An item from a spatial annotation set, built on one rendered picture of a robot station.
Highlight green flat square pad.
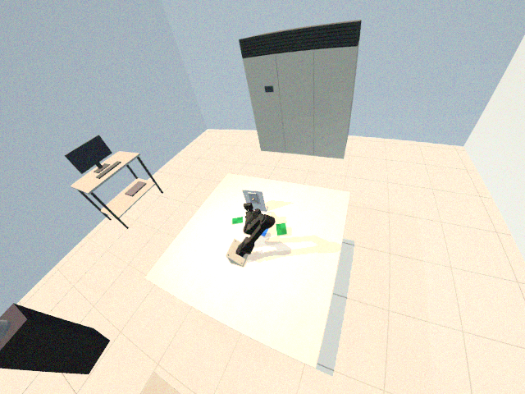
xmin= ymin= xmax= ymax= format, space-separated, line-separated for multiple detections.
xmin=276 ymin=223 xmax=287 ymax=236

